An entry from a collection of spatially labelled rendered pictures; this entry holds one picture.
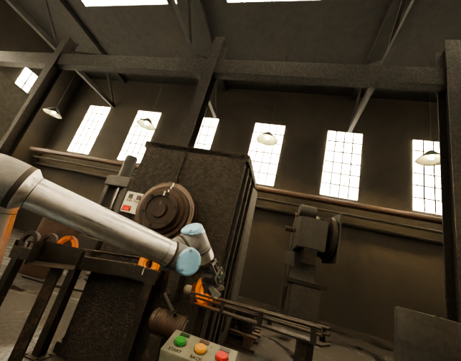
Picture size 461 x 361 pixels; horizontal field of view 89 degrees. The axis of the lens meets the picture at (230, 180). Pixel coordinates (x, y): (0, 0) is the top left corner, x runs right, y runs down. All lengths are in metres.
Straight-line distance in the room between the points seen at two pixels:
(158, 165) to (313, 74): 4.47
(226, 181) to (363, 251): 6.61
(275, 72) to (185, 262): 5.46
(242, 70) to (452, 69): 4.14
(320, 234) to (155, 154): 4.44
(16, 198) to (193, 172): 1.48
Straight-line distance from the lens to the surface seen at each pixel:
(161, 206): 1.76
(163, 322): 1.60
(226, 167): 1.97
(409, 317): 3.35
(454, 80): 6.42
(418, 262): 8.63
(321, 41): 8.65
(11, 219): 0.91
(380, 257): 8.26
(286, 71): 5.98
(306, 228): 5.76
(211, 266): 1.06
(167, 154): 2.22
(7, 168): 0.76
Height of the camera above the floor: 0.90
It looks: 18 degrees up
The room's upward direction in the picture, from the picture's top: 15 degrees clockwise
